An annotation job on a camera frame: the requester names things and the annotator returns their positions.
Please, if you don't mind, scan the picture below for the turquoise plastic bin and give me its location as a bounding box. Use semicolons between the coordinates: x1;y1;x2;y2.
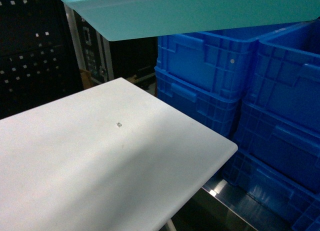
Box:
61;0;320;41

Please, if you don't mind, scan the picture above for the black equipment rack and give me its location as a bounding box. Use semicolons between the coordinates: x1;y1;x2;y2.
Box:
64;6;114;85

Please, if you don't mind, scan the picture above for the blue crate stack left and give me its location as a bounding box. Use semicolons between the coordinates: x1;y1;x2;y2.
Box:
222;20;320;231

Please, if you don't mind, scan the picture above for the blue crate under cardboard crate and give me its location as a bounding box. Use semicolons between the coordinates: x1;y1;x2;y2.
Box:
155;66;241;138

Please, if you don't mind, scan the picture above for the blue crate with cardboard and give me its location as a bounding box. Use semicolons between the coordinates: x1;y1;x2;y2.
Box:
156;23;291;99

